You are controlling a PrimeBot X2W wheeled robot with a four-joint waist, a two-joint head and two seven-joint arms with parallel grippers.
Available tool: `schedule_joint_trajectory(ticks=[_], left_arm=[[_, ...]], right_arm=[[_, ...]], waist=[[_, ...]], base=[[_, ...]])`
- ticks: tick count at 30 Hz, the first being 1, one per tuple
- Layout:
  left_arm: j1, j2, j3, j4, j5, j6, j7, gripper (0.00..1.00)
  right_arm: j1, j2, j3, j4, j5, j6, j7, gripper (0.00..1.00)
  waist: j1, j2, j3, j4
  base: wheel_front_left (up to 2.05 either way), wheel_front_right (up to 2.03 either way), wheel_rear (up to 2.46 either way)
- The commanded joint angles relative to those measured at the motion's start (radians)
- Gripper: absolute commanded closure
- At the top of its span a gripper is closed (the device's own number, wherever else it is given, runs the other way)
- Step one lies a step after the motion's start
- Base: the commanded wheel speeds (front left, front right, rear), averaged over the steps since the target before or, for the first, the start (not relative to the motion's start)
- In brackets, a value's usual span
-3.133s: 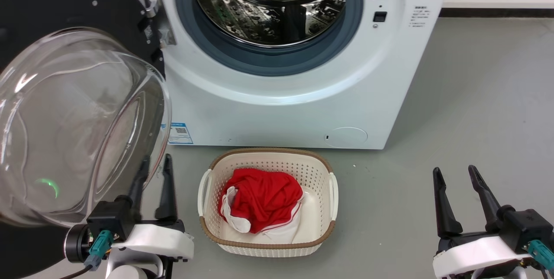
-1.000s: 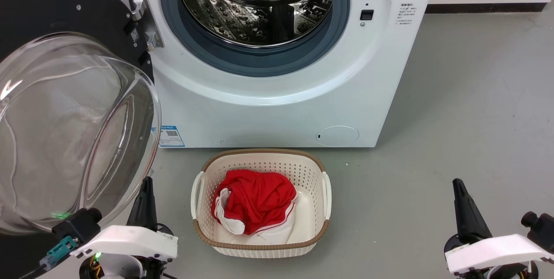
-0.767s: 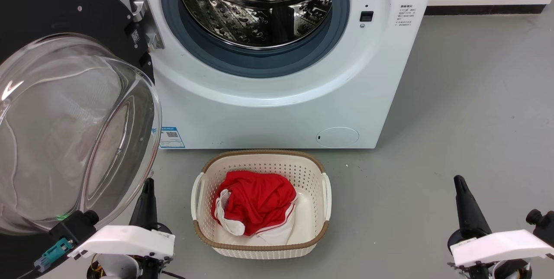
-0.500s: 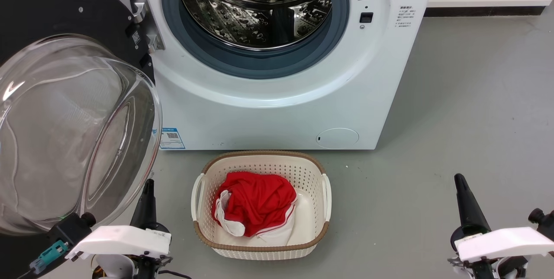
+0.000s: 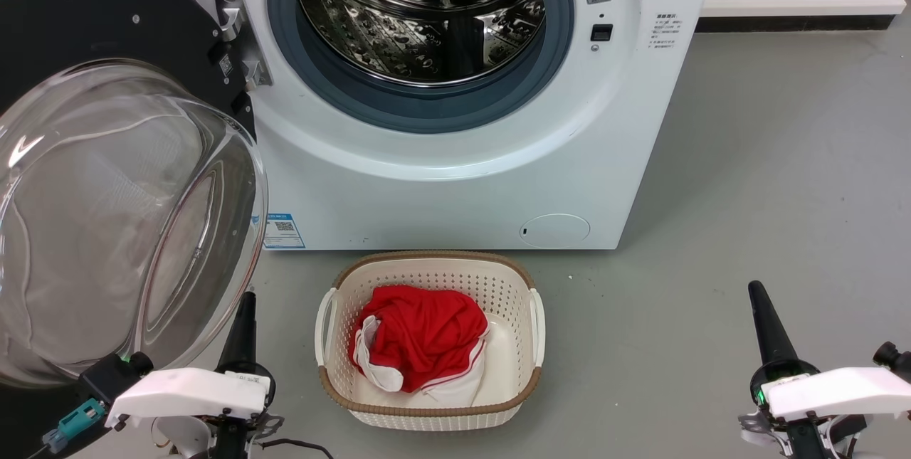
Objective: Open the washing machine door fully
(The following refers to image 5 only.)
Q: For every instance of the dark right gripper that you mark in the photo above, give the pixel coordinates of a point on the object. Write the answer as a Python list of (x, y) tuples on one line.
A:
[(808, 438)]

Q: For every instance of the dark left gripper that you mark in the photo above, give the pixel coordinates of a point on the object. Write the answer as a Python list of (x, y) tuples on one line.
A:
[(231, 438)]

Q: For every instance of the black round glass washer door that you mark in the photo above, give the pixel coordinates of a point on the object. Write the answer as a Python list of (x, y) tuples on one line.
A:
[(71, 3)]

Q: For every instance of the white front-load washing machine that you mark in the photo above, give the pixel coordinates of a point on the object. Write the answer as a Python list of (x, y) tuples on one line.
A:
[(427, 196)]

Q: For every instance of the metal door hinge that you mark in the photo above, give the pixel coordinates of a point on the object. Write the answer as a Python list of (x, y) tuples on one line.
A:
[(242, 53)]

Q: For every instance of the black door lock socket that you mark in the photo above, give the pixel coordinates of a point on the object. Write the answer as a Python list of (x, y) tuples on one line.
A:
[(601, 33)]

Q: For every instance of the white left wrist cover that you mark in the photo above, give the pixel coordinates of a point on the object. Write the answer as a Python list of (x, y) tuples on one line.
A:
[(185, 395)]

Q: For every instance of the white wrist cover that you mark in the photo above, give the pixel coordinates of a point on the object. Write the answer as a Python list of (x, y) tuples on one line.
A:
[(185, 395), (840, 391)]

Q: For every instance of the white right wrist cover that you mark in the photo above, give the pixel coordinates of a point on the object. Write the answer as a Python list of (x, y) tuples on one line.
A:
[(840, 391)]

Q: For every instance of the blue energy label sticker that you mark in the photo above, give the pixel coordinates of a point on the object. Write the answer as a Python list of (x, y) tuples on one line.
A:
[(285, 231)]

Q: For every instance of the red and white garment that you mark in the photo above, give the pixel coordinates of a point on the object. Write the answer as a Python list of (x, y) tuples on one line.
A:
[(427, 334)]

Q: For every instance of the round white filter cover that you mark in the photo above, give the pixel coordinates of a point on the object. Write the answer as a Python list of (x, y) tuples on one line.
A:
[(555, 230)]

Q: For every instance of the cream plastic laundry basket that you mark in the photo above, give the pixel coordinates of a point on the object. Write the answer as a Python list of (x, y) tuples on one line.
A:
[(509, 288)]

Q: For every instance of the small printed text sticker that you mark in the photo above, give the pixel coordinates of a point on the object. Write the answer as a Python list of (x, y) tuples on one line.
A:
[(665, 30)]

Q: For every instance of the stainless steel washer drum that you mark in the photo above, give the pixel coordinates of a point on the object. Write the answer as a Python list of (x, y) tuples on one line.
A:
[(398, 25)]

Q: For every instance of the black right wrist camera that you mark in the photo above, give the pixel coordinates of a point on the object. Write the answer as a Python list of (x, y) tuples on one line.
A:
[(893, 358)]

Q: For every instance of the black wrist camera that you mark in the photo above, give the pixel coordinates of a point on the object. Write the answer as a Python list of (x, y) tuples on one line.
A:
[(114, 373), (893, 358)]

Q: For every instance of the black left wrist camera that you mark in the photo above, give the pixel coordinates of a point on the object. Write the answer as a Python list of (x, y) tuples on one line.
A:
[(114, 373)]

